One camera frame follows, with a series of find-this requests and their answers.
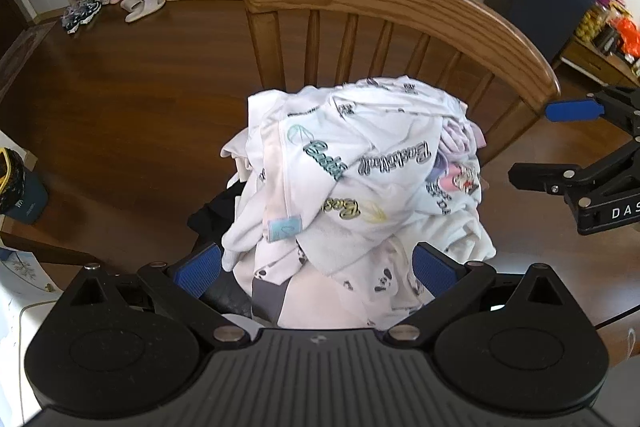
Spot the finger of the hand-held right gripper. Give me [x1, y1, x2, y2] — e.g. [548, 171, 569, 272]
[545, 86, 640, 143]
[509, 140, 640, 197]

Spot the orange package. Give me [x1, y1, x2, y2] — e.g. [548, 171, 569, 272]
[612, 14, 640, 60]

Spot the wooden side table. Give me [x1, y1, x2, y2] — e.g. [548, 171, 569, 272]
[559, 36, 640, 89]

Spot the white panda print garment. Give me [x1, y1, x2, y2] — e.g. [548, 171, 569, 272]
[250, 207, 497, 330]

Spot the pink cartoon print garment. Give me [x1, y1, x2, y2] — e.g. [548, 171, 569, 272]
[430, 117, 488, 208]

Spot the white lettered print t-shirt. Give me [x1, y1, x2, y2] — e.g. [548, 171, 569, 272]
[220, 76, 483, 273]

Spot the grey door mat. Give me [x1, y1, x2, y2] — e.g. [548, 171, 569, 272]
[0, 21, 57, 100]

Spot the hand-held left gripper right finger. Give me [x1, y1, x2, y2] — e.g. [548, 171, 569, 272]
[385, 242, 571, 350]

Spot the grey white sneaker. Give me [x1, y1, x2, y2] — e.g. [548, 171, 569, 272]
[72, 0, 104, 26]
[61, 10, 87, 35]

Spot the jar of yellow snacks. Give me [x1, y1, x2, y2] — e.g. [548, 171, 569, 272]
[575, 2, 609, 41]

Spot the black yellow bag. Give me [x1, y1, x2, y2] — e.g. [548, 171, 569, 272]
[0, 147, 27, 214]

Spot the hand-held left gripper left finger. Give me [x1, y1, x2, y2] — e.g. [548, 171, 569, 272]
[70, 243, 249, 350]

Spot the grey garment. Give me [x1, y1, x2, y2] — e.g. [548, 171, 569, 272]
[250, 279, 292, 324]

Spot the black cable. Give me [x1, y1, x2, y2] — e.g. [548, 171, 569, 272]
[594, 304, 640, 329]

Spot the black garment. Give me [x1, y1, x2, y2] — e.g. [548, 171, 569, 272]
[187, 184, 251, 258]

